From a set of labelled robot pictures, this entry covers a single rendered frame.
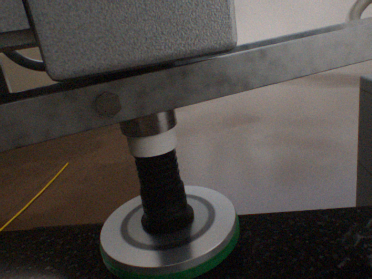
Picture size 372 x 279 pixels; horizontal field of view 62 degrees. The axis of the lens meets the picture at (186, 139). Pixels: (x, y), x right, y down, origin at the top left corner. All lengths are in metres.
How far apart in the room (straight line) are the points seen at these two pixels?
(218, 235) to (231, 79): 0.21
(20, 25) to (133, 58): 0.10
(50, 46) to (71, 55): 0.02
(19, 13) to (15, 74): 5.97
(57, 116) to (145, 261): 0.21
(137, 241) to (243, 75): 0.27
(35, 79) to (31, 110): 5.74
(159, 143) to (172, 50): 0.14
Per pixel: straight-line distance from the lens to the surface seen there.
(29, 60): 0.58
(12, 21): 0.33
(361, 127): 1.67
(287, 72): 0.44
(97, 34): 0.31
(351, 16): 0.79
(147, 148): 0.42
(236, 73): 0.40
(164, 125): 0.41
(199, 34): 0.33
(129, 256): 0.45
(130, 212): 0.54
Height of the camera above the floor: 1.15
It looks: 19 degrees down
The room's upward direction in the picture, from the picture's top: 9 degrees counter-clockwise
